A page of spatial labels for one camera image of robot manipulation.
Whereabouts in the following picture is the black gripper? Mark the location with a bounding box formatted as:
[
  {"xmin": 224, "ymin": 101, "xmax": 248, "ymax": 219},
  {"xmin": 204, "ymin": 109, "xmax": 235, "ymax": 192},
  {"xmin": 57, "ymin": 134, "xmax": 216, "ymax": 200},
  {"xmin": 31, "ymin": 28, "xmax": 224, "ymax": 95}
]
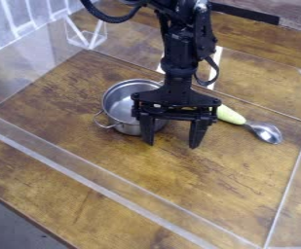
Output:
[{"xmin": 130, "ymin": 80, "xmax": 222, "ymax": 149}]

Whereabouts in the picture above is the silver metal pot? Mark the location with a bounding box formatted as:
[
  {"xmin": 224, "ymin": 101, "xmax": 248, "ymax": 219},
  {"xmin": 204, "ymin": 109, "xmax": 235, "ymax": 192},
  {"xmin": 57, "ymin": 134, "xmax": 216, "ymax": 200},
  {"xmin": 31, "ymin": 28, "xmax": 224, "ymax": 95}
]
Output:
[{"xmin": 92, "ymin": 79, "xmax": 162, "ymax": 136}]

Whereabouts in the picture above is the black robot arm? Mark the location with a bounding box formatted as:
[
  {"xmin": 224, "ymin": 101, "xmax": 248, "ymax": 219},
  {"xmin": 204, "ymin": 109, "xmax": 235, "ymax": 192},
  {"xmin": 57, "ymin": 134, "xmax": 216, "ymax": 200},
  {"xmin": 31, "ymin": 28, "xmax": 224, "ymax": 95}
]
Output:
[{"xmin": 130, "ymin": 0, "xmax": 222, "ymax": 149}]

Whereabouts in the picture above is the black bar in background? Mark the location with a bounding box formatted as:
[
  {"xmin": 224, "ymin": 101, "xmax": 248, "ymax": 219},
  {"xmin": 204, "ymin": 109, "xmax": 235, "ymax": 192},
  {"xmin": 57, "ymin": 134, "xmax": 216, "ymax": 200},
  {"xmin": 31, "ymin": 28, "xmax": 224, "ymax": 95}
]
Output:
[{"xmin": 211, "ymin": 2, "xmax": 279, "ymax": 25}]

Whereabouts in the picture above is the green handled metal spoon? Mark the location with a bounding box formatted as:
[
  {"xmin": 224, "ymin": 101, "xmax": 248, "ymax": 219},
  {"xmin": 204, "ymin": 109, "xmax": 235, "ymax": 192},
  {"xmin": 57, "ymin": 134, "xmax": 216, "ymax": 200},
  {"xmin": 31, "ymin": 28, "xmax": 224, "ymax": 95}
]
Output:
[{"xmin": 218, "ymin": 104, "xmax": 282, "ymax": 144}]

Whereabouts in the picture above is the clear acrylic enclosure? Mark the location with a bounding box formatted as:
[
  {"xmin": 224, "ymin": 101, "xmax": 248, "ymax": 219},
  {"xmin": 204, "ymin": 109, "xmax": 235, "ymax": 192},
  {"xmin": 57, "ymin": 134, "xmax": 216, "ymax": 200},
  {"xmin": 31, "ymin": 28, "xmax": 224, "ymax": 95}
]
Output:
[{"xmin": 0, "ymin": 10, "xmax": 301, "ymax": 249}]

